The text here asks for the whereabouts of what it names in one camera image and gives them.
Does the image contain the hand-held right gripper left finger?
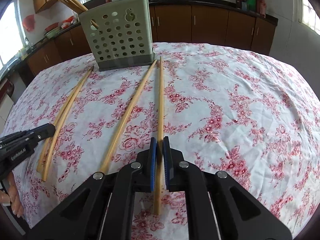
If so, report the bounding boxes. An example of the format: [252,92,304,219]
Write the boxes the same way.
[26,137,157,240]

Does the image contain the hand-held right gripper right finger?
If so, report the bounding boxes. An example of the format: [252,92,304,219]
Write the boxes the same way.
[162,136,293,240]

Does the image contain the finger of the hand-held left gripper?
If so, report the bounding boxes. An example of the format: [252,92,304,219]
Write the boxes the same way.
[0,129,33,147]
[25,124,56,142]

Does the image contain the green perforated chopstick holder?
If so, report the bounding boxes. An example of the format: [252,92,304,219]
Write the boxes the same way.
[78,0,156,72]

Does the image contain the person's left hand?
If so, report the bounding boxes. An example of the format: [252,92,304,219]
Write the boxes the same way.
[0,172,24,218]

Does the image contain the red floral tablecloth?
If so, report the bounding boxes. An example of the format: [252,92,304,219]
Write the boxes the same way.
[4,42,320,240]

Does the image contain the small kitchen window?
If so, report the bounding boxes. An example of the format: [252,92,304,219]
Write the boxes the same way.
[0,2,21,68]

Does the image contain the hanging red plastic bag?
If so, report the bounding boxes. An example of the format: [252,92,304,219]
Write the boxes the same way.
[22,14,35,32]

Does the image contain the red and white bag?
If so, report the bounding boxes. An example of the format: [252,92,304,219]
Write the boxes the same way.
[59,16,77,29]

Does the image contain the dark cutting board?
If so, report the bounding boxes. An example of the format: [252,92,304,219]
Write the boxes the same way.
[82,0,107,9]

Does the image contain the brown base cabinets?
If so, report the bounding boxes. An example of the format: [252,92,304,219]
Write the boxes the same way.
[25,1,277,77]

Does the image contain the black kitchen countertop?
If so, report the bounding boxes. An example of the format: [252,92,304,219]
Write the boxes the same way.
[19,0,278,63]

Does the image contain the condiment rack with red bag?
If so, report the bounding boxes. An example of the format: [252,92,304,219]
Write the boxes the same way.
[234,0,267,16]

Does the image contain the large kitchen window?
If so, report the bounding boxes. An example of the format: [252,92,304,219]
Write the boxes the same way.
[301,0,320,36]

